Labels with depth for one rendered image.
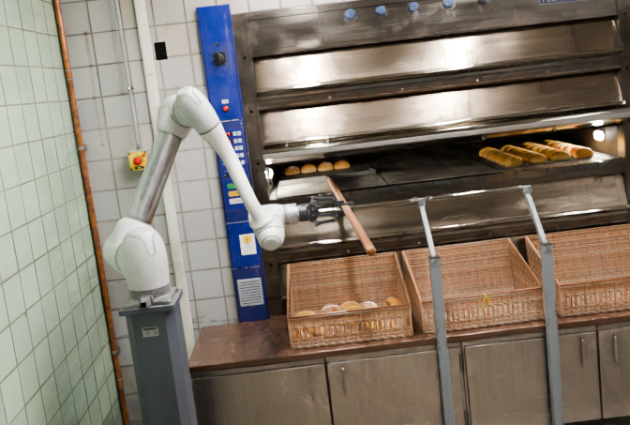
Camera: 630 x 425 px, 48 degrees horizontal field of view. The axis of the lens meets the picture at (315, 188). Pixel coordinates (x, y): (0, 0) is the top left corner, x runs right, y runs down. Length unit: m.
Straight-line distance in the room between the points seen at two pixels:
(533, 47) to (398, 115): 0.74
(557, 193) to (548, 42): 0.75
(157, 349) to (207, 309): 1.00
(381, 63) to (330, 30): 0.29
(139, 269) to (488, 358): 1.58
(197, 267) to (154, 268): 0.99
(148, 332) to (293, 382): 0.79
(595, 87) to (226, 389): 2.29
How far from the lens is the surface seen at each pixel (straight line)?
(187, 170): 3.57
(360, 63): 3.52
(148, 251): 2.67
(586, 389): 3.50
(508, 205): 3.71
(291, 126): 3.51
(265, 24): 3.53
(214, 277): 3.66
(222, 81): 3.49
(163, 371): 2.78
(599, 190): 3.86
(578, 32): 3.78
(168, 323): 2.72
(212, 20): 3.50
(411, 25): 3.57
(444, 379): 3.23
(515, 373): 3.36
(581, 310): 3.41
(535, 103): 3.68
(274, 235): 2.80
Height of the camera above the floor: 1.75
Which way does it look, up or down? 9 degrees down
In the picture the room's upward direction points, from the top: 7 degrees counter-clockwise
